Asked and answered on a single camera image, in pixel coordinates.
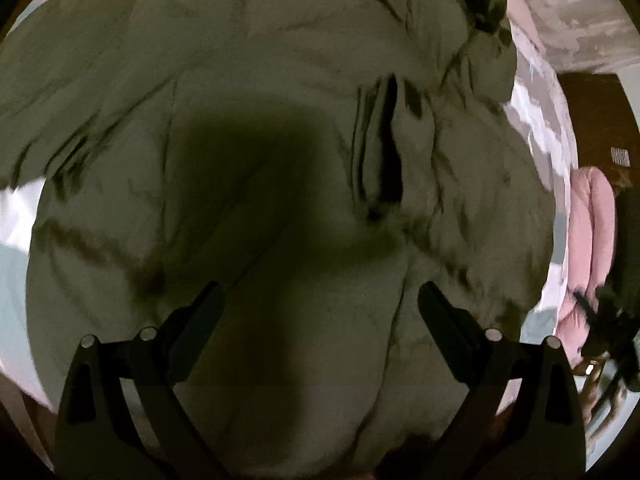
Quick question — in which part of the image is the olive green large jacket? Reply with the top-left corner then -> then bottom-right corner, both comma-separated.
1,0 -> 554,479

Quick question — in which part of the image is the dark wooden cabinet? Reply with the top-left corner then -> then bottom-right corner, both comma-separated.
558,72 -> 639,193

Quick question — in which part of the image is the pastel checked bed sheet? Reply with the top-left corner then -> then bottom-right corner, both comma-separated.
1,0 -> 577,404

